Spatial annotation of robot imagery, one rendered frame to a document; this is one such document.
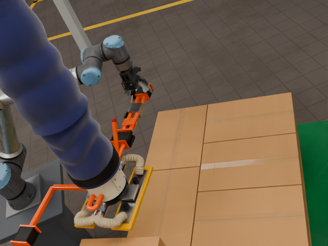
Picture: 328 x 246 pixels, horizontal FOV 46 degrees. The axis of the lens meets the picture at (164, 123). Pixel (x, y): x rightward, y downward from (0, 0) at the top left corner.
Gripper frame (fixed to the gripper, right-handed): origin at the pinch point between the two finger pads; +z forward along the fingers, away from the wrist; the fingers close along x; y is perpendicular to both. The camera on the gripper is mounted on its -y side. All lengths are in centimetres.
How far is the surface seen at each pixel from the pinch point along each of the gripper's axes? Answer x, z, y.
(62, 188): -18, -1, 64
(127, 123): 1.7, -1.5, 25.0
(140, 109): 4.7, -0.1, 13.3
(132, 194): 13, 8, 61
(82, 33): -186, 74, -224
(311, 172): 78, 119, -41
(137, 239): 13, 24, 74
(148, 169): 14.3, 11.0, 44.0
